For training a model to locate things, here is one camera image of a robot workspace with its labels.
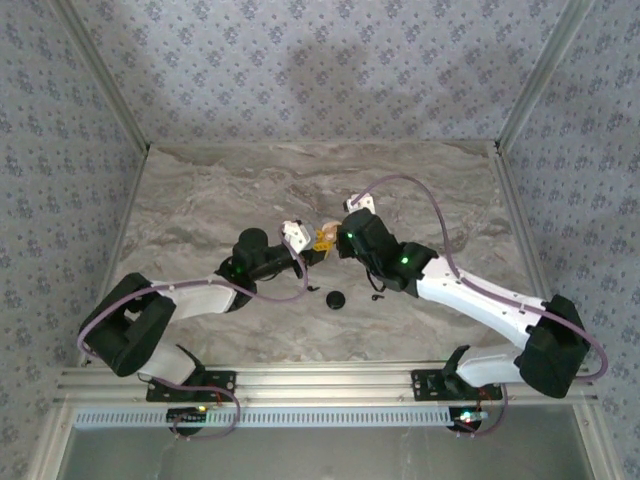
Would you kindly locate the white earbud charging case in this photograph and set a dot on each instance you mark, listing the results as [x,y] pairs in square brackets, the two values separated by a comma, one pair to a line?
[330,232]

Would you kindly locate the black earbud charging case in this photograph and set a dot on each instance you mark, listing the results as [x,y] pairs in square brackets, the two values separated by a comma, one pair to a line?
[335,300]

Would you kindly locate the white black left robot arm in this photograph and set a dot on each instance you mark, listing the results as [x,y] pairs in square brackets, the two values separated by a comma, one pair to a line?
[200,300]

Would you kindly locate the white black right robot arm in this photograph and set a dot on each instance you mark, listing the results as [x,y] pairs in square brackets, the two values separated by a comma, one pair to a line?
[465,295]

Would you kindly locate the black controller board with LED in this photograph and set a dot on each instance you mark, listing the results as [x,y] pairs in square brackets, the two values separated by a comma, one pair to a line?
[187,415]
[467,416]

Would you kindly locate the grey metal sheet panel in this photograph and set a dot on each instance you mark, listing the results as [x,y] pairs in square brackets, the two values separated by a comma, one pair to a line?
[320,455]

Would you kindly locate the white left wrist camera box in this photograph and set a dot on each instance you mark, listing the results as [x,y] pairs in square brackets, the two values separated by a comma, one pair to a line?
[298,236]

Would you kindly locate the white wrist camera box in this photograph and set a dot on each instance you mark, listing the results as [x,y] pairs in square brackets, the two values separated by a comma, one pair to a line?
[361,204]
[298,236]

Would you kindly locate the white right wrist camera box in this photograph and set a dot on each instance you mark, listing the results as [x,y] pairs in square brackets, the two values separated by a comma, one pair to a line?
[361,204]

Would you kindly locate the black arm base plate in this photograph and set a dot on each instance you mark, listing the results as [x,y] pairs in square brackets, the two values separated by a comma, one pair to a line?
[222,381]
[425,385]

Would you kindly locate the aluminium mounting rail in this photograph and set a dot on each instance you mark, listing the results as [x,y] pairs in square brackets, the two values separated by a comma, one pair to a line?
[320,385]

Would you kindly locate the aluminium table side rail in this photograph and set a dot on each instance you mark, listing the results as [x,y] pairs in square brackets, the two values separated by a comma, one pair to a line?
[520,225]
[125,220]

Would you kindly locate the aluminium corner post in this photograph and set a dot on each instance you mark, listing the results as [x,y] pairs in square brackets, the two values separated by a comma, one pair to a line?
[542,75]
[104,75]

